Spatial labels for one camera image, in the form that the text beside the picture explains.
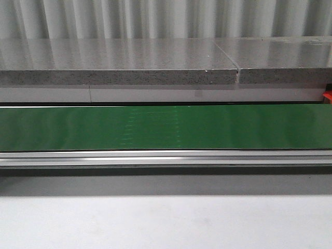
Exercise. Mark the grey stone slab left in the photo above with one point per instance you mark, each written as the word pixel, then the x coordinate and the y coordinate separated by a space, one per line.
pixel 114 62

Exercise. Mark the grey stone slab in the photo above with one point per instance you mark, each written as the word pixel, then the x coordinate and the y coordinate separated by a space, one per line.
pixel 114 62
pixel 287 61

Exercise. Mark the white panel below slabs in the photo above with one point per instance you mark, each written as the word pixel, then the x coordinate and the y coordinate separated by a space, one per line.
pixel 173 94

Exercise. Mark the green conveyor belt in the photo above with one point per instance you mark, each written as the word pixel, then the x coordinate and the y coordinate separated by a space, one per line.
pixel 254 126

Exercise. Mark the grey stone slab right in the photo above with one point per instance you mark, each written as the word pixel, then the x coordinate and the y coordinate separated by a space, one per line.
pixel 287 61

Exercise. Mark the red plastic part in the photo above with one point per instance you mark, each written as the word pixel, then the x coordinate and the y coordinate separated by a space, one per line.
pixel 327 96

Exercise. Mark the white pleated curtain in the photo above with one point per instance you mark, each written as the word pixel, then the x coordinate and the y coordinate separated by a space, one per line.
pixel 164 19

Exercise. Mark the aluminium conveyor side rail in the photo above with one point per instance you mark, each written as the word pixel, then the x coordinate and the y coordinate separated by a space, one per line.
pixel 125 159

